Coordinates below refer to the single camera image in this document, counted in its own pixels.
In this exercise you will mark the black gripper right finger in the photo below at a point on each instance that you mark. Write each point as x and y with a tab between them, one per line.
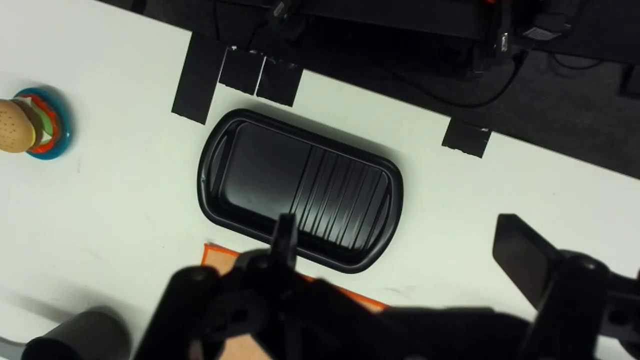
576	296

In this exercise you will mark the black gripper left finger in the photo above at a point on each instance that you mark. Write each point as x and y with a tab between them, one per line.
202	308

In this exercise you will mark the black grill pan tray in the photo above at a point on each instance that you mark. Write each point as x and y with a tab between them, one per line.
346	200

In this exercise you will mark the black cylinder object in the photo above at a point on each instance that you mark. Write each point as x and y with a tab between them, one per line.
93	334

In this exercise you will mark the small black tape patch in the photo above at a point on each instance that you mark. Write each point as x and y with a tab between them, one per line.
466	138

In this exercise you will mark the black tape square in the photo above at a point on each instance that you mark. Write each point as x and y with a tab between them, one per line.
258	74

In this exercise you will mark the black tape strip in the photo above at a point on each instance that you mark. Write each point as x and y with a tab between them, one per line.
198	79

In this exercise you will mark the teal plate under burger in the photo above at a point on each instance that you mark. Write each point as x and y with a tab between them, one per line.
53	121

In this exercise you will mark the toy burger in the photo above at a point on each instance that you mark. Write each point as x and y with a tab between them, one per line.
19	131

